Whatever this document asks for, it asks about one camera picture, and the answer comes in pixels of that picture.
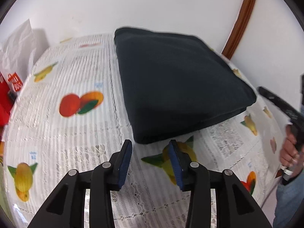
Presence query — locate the fruit print white tablecloth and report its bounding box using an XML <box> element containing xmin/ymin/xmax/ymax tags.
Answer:
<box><xmin>3</xmin><ymin>34</ymin><xmax>283</xmax><ymax>227</ymax></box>

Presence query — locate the red paper shopping bag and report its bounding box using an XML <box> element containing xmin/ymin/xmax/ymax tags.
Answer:
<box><xmin>1</xmin><ymin>72</ymin><xmax>23</xmax><ymax>126</ymax></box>

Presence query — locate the black sweatshirt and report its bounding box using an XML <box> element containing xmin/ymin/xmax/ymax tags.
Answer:
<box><xmin>114</xmin><ymin>27</ymin><xmax>257</xmax><ymax>144</ymax></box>

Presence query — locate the person's right hand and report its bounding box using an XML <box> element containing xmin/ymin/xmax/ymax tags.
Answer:
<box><xmin>279</xmin><ymin>125</ymin><xmax>303</xmax><ymax>179</ymax></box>

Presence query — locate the white plastic bag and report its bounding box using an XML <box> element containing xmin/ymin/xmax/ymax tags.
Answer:
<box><xmin>1</xmin><ymin>20</ymin><xmax>49</xmax><ymax>84</ymax></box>

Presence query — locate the brown wooden door frame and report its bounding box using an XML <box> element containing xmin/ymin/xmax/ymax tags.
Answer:
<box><xmin>222</xmin><ymin>0</ymin><xmax>256</xmax><ymax>60</ymax></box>

